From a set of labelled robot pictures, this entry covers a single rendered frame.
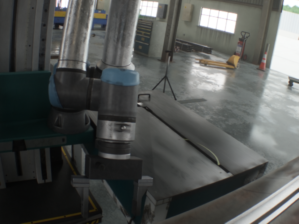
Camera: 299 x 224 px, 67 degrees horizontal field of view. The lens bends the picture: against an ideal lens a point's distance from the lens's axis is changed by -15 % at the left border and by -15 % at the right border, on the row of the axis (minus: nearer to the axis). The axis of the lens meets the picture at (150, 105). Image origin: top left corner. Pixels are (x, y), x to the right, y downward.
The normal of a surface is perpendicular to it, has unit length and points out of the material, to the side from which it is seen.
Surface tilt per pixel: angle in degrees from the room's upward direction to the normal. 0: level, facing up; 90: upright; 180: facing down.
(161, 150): 0
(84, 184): 66
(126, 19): 100
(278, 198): 0
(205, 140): 0
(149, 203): 90
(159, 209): 90
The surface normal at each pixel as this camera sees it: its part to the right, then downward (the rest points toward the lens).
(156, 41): 0.62, 0.38
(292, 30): -0.77, 0.11
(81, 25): 0.47, 0.04
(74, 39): 0.22, 0.01
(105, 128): -0.40, -0.10
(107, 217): 0.15, -0.93
